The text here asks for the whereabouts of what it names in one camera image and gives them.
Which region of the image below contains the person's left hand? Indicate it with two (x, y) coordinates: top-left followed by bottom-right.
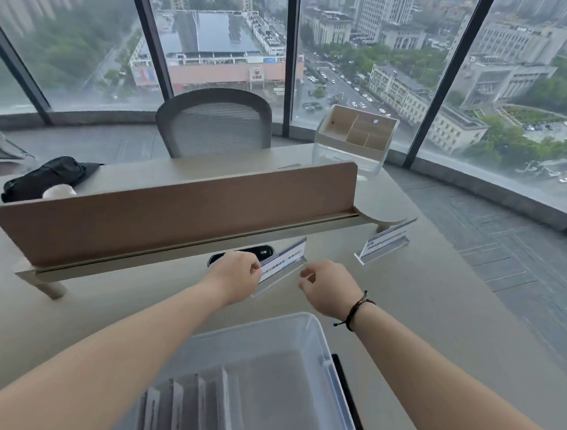
(202, 249), (264, 310)

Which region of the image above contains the person's right hand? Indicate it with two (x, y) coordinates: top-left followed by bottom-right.
(296, 258), (365, 322)

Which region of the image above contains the labelled acrylic sign holder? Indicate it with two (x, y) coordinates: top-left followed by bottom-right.
(251, 235), (308, 301)
(354, 215), (418, 268)

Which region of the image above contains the person's right forearm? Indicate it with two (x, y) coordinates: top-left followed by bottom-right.
(336, 299), (567, 430)

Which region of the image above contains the person's left forearm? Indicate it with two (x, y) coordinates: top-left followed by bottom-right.
(0, 270), (235, 430)

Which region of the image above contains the clear plastic storage bin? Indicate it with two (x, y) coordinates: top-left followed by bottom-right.
(110, 302), (370, 430)

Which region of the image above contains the beige desk divider panel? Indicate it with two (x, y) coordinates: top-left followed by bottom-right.
(0, 143), (410, 319)

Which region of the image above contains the clear acrylic sign holder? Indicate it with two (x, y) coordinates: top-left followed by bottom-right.
(189, 373), (210, 430)
(212, 366), (250, 430)
(140, 386), (162, 430)
(164, 379), (186, 430)

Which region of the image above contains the clear box with wooden organizer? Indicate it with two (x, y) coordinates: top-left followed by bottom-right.
(311, 103), (402, 182)

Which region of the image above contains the gray mesh office chair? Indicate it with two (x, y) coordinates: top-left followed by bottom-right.
(153, 84), (275, 164)

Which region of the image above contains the white cup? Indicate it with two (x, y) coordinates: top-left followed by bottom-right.
(42, 183), (78, 202)

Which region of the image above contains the black bag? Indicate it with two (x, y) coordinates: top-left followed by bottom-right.
(1, 153), (105, 209)

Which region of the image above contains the black desk cable grommet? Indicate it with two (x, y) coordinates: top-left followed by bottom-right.
(207, 241), (276, 271)

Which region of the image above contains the dark cord bracelet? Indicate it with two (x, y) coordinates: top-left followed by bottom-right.
(332, 288), (377, 333)

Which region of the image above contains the black bin latch handle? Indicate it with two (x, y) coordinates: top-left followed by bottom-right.
(327, 353), (372, 430)

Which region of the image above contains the dark window frame post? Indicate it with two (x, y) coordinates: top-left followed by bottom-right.
(403, 0), (495, 174)
(0, 12), (60, 126)
(280, 0), (303, 138)
(121, 0), (180, 101)

